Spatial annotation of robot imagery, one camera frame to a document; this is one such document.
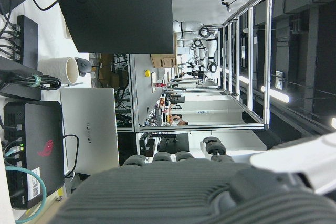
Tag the grey white right robot hand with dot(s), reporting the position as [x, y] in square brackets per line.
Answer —
[168, 195]

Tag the white paper cup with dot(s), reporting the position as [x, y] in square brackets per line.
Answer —
[56, 69]

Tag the small black monitor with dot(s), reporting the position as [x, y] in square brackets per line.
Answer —
[176, 142]

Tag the seated person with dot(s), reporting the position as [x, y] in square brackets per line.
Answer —
[179, 122]

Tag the silver laptop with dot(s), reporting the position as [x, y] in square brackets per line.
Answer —
[89, 129]

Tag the yellow round button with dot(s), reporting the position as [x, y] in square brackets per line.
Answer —
[147, 73]

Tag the brown cardboard box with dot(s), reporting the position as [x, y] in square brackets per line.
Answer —
[162, 61]

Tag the black mini pc red logo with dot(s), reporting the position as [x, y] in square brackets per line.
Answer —
[39, 134]

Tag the long ceiling light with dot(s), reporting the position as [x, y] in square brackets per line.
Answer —
[275, 94]

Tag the grey computer mouse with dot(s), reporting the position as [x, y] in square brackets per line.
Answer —
[84, 67]

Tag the black flat device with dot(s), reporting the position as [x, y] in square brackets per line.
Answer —
[15, 94]

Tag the black computer monitor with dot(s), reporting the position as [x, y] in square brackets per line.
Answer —
[118, 11]

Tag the black usb hub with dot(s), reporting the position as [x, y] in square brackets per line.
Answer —
[28, 43]

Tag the aluminium frame cage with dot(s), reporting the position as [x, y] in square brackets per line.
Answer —
[267, 58]

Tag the black camera on frame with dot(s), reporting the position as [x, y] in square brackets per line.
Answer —
[227, 5]

